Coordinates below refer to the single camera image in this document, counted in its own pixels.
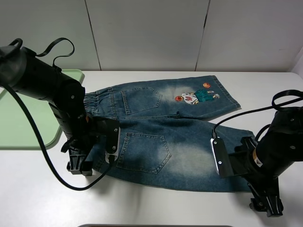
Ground children's blue denim shorts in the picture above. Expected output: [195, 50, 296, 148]
[84, 75, 253, 192]

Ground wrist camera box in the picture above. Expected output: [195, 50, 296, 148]
[210, 137, 234, 178]
[92, 116, 120, 165]

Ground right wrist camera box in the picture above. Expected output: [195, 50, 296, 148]
[210, 137, 234, 178]

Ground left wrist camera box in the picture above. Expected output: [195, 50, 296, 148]
[92, 116, 120, 165]

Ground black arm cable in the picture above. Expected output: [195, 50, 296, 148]
[211, 89, 303, 142]
[0, 37, 116, 191]

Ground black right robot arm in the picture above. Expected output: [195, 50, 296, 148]
[229, 107, 303, 217]

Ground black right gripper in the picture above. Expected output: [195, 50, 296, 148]
[229, 136, 284, 217]

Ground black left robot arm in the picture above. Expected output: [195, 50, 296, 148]
[0, 44, 96, 176]

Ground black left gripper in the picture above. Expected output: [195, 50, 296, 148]
[61, 113, 106, 176]

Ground light green plastic tray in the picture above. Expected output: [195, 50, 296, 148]
[0, 69, 85, 150]

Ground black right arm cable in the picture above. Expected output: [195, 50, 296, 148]
[211, 89, 303, 142]

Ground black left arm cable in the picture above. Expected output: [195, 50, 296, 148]
[0, 37, 116, 191]

